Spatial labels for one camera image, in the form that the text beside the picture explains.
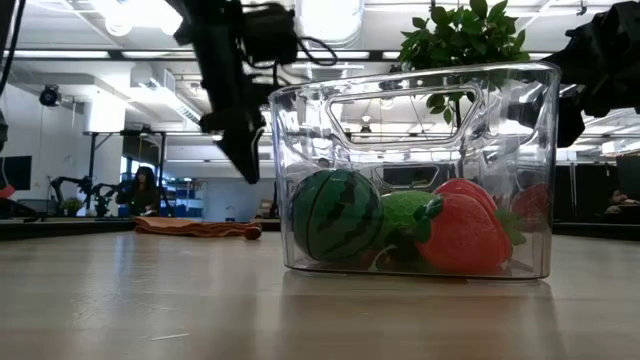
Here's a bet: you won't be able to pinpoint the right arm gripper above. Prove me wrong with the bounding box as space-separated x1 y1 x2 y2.
509 0 640 149

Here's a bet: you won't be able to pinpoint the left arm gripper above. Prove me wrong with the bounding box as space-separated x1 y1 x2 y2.
192 22 266 185

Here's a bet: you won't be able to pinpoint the clear plastic container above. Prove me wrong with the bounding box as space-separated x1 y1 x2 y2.
268 61 562 281

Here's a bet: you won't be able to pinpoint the small toy strawberry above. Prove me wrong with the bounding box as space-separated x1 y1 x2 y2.
494 182 550 247

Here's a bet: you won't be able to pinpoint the green toy watermelon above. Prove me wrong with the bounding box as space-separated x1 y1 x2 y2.
290 168 386 263

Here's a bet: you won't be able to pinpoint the red toy tomato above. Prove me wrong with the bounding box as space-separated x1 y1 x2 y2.
433 177 500 221

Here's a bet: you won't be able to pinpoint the red toy bell pepper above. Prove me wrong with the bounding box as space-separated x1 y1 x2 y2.
412 192 513 277

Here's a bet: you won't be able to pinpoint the green toy apple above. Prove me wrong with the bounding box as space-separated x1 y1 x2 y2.
380 189 444 254

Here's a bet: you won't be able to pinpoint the black background cabinets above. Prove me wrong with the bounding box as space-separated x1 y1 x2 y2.
552 154 640 224

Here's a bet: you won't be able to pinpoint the orange folded cloth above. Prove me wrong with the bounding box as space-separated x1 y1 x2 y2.
133 215 263 240

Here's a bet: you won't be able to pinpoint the person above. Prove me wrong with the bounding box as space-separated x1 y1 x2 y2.
117 166 161 217
604 187 640 211

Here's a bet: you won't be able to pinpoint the green leafy plant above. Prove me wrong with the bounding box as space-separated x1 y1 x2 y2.
397 0 531 126

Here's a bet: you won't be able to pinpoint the black ceiling spotlight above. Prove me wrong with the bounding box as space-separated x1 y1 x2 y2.
38 84 61 108

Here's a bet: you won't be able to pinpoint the red and black device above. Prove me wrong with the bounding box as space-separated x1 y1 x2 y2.
0 184 39 221

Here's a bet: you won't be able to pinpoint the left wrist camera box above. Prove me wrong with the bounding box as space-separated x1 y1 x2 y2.
241 3 300 67

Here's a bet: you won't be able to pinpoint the background black frame table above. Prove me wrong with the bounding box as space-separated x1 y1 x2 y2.
82 128 221 217

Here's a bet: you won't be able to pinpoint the silver ceiling air duct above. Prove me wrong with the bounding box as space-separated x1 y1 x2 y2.
294 0 366 49

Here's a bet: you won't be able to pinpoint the black wall monitor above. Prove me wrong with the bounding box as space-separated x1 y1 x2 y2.
0 155 32 191

